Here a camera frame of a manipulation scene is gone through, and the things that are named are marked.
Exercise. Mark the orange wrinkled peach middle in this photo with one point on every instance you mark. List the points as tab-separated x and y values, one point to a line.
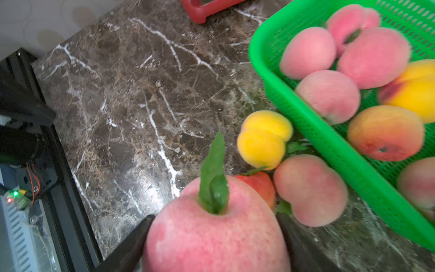
261	182

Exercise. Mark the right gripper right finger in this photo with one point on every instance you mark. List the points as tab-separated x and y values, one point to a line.
305	256

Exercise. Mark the green plastic basket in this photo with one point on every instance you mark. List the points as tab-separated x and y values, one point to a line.
373	180

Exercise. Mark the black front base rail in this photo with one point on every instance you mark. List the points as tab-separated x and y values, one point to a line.
22	249

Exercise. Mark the yellow red peach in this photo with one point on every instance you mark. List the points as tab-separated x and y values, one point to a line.
413	90

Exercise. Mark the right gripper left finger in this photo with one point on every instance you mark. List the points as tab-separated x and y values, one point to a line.
126	256

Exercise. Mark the pink peach with leaf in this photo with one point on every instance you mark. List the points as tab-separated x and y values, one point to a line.
346	24

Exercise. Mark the yellow peach near basket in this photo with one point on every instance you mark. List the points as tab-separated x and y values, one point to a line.
264	139

